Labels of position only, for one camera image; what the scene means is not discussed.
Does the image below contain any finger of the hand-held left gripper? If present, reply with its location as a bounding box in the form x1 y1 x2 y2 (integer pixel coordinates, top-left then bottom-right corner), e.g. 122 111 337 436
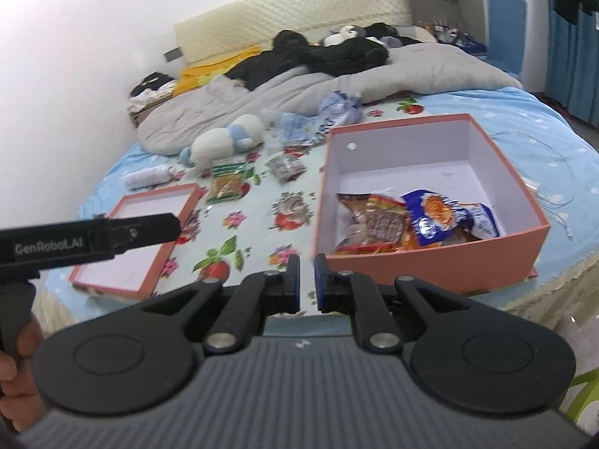
109 212 182 256

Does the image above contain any blue printed bedsheet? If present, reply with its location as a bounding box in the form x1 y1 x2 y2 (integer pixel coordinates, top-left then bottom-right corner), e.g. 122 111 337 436
76 85 599 320

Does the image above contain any black white cloth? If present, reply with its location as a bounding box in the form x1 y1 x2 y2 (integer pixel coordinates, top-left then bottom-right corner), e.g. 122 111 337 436
321 23 371 48

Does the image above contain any green stool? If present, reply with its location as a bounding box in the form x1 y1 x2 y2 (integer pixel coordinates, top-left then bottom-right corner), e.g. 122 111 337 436
560 369 599 432

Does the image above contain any clear crumpled plastic packet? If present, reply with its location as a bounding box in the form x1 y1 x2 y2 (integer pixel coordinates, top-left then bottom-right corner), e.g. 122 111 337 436
261 108 325 149

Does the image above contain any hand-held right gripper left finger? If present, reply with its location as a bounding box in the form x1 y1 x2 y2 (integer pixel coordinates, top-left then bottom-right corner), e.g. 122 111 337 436
138 254 301 355

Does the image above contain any person's left hand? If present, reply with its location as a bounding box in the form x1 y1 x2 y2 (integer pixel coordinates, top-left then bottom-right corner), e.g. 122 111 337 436
0 315 50 432

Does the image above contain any grey duvet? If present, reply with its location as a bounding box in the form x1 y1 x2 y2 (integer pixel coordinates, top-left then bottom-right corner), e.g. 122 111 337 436
137 42 523 155

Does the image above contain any small dark snack packet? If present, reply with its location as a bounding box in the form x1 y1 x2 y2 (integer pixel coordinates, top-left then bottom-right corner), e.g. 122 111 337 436
265 152 306 184

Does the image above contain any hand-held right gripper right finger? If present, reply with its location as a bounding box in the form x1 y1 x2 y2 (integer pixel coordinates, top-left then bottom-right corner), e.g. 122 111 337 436
313 253 473 355

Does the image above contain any row of small bottles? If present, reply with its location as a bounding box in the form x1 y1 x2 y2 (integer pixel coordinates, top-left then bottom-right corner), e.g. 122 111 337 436
418 18 487 55

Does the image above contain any blue chair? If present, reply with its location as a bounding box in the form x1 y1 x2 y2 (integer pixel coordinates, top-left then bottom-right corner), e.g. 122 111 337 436
486 0 527 81

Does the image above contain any white blue plush toy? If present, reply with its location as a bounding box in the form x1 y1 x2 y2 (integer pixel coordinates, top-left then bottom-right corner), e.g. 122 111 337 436
180 114 265 169

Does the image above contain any white charging cable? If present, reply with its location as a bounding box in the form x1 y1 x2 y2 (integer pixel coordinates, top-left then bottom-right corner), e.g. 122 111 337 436
490 130 577 240

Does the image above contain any yellow cloth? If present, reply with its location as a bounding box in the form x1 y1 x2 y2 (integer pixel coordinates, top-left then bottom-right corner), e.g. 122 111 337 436
173 44 263 100

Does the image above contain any pink cardboard box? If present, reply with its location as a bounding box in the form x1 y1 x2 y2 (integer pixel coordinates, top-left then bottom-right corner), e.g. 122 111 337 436
312 113 552 298

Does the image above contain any cream padded headboard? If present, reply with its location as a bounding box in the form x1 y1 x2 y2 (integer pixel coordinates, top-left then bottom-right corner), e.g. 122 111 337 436
174 0 409 65

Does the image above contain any green snack packet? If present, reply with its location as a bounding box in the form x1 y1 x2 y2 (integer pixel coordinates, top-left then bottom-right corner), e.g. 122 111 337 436
205 156 252 205

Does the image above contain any blue snack packet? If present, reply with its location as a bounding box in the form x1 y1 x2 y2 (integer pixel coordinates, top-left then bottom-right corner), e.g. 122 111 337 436
401 188 502 248

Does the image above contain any blue curtain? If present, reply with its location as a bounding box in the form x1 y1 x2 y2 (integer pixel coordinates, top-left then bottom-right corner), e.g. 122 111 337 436
545 0 599 128

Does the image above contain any black clothing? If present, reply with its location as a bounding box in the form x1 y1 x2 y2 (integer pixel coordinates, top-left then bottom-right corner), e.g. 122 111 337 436
224 29 392 92

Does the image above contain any pink box lid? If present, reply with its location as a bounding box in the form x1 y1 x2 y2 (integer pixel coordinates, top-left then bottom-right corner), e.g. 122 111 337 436
69 182 202 301

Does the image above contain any clear red-bordered snack packet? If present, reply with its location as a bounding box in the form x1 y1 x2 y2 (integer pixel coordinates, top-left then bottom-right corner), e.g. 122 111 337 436
337 195 420 254

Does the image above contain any pile of clothes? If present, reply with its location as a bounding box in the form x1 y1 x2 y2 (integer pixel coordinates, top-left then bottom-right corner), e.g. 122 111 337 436
128 72 179 114

